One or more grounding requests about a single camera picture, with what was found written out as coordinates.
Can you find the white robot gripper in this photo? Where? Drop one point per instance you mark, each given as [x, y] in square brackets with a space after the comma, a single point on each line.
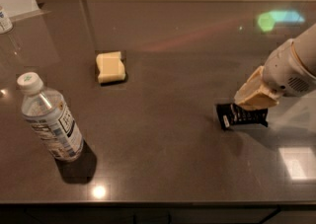
[285, 69]

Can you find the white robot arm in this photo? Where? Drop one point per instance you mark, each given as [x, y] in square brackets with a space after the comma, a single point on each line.
[305, 46]

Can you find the black rxbar chocolate wrapper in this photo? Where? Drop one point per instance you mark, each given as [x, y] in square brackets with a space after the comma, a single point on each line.
[231, 114]

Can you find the clear plastic water bottle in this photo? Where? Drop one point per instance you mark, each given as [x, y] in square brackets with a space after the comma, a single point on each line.
[46, 111]

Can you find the white bottle at left edge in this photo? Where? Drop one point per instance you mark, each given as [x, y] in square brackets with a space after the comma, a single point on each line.
[5, 22]

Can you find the yellow sponge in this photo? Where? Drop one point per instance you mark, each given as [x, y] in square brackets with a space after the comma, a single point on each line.
[110, 66]

